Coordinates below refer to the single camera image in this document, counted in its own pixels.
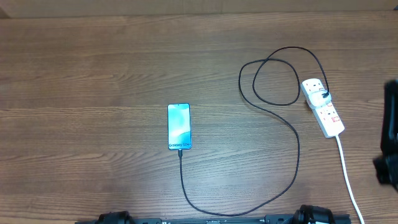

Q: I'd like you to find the blue Galaxy smartphone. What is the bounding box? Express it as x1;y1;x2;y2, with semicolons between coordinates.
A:
167;103;192;151

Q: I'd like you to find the white charger plug adapter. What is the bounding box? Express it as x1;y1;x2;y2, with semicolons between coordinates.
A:
307;90;331;109

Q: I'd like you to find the white power strip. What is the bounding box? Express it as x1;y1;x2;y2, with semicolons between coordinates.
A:
301;78;345;138

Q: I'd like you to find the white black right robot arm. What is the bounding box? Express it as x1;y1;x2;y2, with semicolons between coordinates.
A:
300;78;397;223

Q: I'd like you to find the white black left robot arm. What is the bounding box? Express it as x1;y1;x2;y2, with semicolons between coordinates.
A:
96;211;135;224

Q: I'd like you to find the black charger cable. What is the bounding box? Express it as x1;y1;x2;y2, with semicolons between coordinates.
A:
177;45;331;217

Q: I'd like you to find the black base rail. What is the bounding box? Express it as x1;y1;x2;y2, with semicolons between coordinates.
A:
74;213;352;224

